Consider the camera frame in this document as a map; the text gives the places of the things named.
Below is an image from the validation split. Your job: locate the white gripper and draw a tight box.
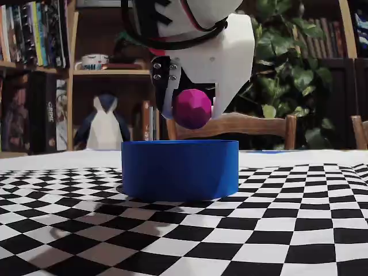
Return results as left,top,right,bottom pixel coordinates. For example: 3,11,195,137
151,13,256,120

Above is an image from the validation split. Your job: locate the pink faceted ball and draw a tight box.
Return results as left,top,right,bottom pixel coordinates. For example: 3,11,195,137
173,89,213,129

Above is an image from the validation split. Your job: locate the black board game box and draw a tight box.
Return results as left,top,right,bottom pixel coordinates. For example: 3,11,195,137
28,71,58,153

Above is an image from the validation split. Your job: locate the starry picture box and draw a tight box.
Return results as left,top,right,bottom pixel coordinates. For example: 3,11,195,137
355,8,368,51

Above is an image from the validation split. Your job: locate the wooden chair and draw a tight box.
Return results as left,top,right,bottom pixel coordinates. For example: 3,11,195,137
350,114,368,151
166,112,297,151

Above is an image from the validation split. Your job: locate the wooden bookshelf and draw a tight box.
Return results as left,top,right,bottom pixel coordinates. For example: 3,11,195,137
293,0,368,61
0,0,162,153

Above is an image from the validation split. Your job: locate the blue round bowl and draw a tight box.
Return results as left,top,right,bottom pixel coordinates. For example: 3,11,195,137
121,140,240,202

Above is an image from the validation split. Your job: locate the green leafy plant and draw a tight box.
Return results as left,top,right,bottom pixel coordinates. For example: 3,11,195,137
227,0,336,150

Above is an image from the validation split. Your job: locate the white blue penguin figure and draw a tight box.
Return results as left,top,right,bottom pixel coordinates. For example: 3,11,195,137
74,93,132,151

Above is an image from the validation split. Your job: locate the white mug on shelf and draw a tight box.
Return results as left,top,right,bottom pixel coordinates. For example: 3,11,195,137
75,53,110,71

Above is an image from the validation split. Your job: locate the row of brown books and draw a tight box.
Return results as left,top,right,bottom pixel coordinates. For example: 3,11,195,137
296,17,346,60

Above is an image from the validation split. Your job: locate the black white checkered cloth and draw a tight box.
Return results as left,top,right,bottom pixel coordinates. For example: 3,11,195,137
0,149,368,276

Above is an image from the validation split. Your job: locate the row of colourful books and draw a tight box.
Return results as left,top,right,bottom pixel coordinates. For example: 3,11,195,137
0,0,70,69

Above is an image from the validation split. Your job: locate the red white servo wire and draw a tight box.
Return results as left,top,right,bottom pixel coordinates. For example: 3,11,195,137
183,0,228,31

